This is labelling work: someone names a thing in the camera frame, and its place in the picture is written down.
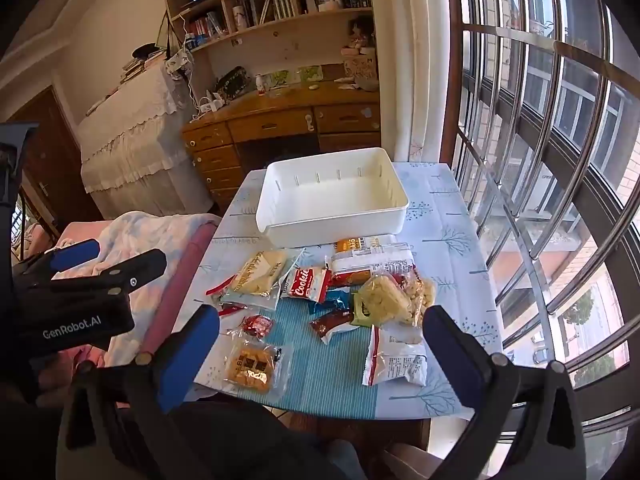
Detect wooden desk with drawers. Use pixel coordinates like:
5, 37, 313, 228
181, 77, 383, 211

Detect white plastic bin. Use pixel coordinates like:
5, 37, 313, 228
255, 147, 410, 250

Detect red-top dried plum packet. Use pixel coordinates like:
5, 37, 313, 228
206, 280, 248, 317

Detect small red candy packet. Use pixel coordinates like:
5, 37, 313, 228
227, 314, 275, 338

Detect row of books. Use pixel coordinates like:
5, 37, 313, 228
232, 0, 373, 28

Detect black patterned bag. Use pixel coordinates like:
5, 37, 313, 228
215, 66, 251, 103

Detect green candy packet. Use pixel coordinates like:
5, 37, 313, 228
350, 294, 373, 328

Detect white cable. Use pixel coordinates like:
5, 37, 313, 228
177, 12, 208, 111

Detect orange oat bar packet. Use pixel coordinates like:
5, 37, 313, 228
334, 236, 383, 256

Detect doll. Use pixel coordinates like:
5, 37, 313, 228
342, 17, 376, 56

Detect stack of books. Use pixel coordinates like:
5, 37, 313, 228
119, 55, 166, 86

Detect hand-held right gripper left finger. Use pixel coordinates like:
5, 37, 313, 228
57, 304, 222, 480

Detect pale yellow cake packet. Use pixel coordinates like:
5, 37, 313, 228
227, 249, 301, 311

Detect metal window bars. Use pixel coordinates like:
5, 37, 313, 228
450, 0, 640, 411

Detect large white wafer packet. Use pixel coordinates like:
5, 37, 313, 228
327, 242, 416, 286

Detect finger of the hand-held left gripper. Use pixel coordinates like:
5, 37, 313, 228
25, 249, 167, 293
12, 239, 101, 281

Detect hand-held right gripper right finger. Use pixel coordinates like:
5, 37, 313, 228
422, 305, 588, 480

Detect white lace cover cloth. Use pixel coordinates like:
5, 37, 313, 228
75, 57, 216, 218

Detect blue candy packet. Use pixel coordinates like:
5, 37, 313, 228
307, 287, 356, 317

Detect pink blanket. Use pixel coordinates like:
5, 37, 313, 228
145, 222, 219, 361

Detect red white cookie packet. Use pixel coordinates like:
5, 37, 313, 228
280, 266, 333, 303

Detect white curtain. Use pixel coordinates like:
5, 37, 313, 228
367, 0, 451, 163

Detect brown wooden door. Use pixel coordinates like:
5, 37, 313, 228
5, 85, 101, 223

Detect clear waffle packet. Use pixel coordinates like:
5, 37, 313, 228
222, 335, 283, 395

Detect wooden bookshelf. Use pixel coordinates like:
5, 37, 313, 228
160, 0, 376, 53

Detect pastel fleece blanket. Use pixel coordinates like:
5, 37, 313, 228
52, 210, 221, 366

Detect red-top white snack packet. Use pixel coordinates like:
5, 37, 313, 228
362, 324, 428, 387

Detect dark red sausage packet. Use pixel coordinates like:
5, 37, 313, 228
308, 308, 357, 345

